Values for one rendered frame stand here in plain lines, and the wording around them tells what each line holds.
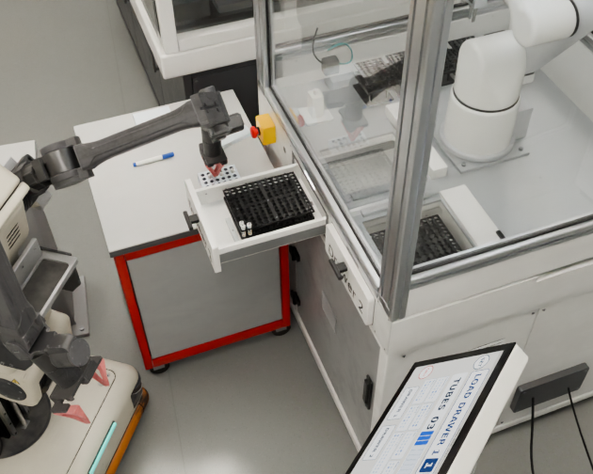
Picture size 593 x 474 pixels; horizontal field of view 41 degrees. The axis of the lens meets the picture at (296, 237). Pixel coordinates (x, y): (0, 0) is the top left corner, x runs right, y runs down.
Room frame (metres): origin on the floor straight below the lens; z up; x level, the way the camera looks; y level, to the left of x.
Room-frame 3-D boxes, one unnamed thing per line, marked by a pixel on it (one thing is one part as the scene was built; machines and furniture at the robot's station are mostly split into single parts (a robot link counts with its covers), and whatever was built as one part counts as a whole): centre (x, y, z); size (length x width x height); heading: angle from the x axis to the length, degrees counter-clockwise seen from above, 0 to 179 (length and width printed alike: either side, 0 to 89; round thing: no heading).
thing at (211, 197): (1.60, 0.07, 0.86); 0.40 x 0.26 x 0.06; 110
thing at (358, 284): (1.35, -0.14, 0.87); 0.29 x 0.02 x 0.11; 20
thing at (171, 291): (1.93, 0.39, 0.38); 0.62 x 0.58 x 0.76; 20
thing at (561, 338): (1.76, -0.50, 0.40); 1.03 x 0.95 x 0.80; 20
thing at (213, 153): (1.81, 0.25, 0.92); 0.10 x 0.07 x 0.07; 20
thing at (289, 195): (1.60, 0.08, 0.87); 0.22 x 0.18 x 0.06; 110
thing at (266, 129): (1.95, 0.10, 0.88); 0.07 x 0.05 x 0.07; 20
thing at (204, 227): (1.53, 0.27, 0.87); 0.29 x 0.02 x 0.11; 20
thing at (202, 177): (1.81, 0.24, 0.78); 0.12 x 0.08 x 0.04; 110
